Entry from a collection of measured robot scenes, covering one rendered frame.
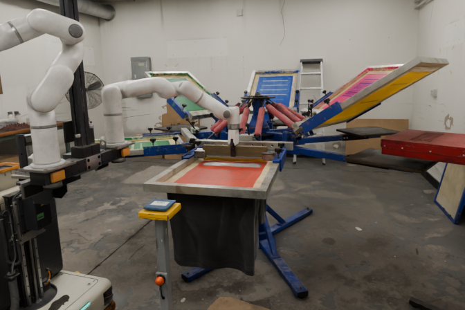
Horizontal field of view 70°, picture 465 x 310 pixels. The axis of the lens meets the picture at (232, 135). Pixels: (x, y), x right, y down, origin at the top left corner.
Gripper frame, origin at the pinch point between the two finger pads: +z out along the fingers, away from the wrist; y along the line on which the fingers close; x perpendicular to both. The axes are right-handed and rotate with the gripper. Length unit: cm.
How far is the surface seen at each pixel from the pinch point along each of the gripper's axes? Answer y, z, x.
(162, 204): 78, 4, -11
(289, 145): -21.9, -0.9, 32.0
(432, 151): 4, -5, 108
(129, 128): -413, 52, -329
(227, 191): 60, 4, 12
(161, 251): 79, 25, -12
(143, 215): 84, 7, -16
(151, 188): 60, 5, -25
